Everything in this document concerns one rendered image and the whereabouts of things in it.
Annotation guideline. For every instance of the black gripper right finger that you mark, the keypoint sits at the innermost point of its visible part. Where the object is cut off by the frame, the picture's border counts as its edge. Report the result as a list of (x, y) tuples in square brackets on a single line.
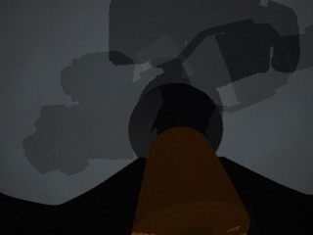
[(273, 208)]

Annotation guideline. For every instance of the orange knob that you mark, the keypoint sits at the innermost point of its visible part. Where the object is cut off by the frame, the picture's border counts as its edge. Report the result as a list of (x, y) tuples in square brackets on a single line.
[(186, 190)]

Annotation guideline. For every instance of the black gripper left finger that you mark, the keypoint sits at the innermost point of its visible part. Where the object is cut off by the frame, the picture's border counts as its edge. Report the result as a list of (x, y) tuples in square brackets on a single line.
[(108, 209)]

